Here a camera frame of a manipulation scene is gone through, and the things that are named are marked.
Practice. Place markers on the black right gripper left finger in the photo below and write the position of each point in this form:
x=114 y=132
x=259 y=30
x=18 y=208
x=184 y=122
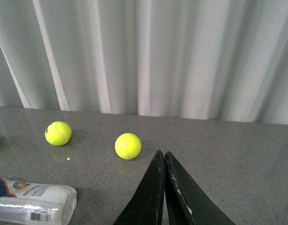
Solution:
x=146 y=205

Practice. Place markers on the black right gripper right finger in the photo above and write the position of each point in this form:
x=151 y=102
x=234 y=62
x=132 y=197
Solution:
x=187 y=204

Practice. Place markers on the clear tennis ball can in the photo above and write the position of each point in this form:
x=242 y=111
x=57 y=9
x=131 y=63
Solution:
x=36 y=204

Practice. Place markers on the plain yellow tennis ball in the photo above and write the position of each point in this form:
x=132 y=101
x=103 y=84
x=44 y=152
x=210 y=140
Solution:
x=128 y=146

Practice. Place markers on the far yellow tennis ball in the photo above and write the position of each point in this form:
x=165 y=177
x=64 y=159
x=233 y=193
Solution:
x=58 y=133

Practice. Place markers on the white pleated curtain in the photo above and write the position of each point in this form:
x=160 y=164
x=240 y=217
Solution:
x=198 y=59

